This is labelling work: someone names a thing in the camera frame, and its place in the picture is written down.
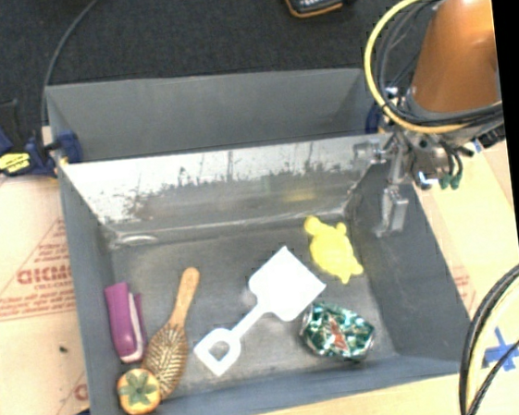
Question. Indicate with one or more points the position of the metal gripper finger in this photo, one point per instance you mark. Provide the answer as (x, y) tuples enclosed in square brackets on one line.
[(395, 210), (367, 151)]

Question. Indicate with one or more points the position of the yellow toy turtle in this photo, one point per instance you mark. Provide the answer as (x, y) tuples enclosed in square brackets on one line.
[(332, 249)]

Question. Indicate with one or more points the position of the white toy shovel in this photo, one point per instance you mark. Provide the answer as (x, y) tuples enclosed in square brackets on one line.
[(284, 283)]

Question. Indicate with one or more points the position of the crumpled green and white packet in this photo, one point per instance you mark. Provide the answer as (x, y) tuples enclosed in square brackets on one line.
[(336, 330)]

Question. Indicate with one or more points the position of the grey metal bin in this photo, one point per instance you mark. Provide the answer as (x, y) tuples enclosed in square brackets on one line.
[(211, 109)]

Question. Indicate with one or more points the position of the wooden hairbrush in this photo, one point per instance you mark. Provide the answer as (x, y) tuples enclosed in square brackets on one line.
[(169, 352)]

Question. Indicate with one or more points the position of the purple and white stapler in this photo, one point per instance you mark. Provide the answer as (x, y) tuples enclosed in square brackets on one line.
[(122, 320)]

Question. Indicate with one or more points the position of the orange toy persimmon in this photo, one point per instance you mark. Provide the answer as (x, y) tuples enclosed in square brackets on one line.
[(138, 392)]

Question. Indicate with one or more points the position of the brown cardboard board, red print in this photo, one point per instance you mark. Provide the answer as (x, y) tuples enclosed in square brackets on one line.
[(31, 330)]

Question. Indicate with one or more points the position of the black cylinder on white bracket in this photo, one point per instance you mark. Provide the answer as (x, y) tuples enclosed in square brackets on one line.
[(493, 136)]

